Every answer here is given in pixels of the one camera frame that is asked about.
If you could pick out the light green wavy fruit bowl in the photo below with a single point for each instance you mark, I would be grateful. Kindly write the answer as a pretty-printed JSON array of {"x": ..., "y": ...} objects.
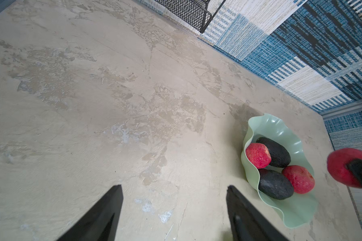
[{"x": 276, "y": 167}]

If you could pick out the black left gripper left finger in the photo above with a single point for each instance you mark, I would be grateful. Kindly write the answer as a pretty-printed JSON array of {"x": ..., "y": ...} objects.
[{"x": 101, "y": 221}]

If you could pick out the red fake peach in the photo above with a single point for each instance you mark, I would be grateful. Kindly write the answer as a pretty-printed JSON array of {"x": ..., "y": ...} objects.
[
  {"x": 337, "y": 166},
  {"x": 258, "y": 155},
  {"x": 300, "y": 178}
]

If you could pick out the dark avocado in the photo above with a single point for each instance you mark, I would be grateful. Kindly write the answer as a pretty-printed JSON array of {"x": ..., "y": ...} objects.
[
  {"x": 275, "y": 184},
  {"x": 280, "y": 156}
]

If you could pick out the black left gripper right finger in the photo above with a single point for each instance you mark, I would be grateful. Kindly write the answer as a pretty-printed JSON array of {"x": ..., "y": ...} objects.
[{"x": 247, "y": 223}]

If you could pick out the black wire mesh shelf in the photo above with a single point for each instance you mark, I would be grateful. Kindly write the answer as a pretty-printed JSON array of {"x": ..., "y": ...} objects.
[{"x": 195, "y": 13}]

